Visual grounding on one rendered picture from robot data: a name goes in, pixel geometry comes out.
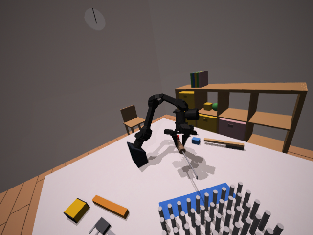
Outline brown wooden-handled tool with grey metal shaft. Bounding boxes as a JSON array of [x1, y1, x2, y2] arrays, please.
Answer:
[[177, 140, 198, 179]]

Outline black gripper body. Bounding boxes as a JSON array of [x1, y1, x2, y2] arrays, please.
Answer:
[[164, 120, 197, 136]]

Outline yellow rectangular block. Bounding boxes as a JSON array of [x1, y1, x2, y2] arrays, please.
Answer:
[[64, 198, 90, 224]]

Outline blue flat strip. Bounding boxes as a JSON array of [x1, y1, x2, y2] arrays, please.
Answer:
[[159, 183, 230, 220]]

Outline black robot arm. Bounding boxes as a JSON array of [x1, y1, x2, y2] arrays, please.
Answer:
[[131, 93, 199, 150]]

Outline blue cube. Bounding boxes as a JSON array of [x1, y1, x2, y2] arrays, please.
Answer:
[[191, 137, 201, 145]]

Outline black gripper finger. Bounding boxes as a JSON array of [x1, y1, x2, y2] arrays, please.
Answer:
[[182, 135, 190, 146], [170, 135, 178, 147]]

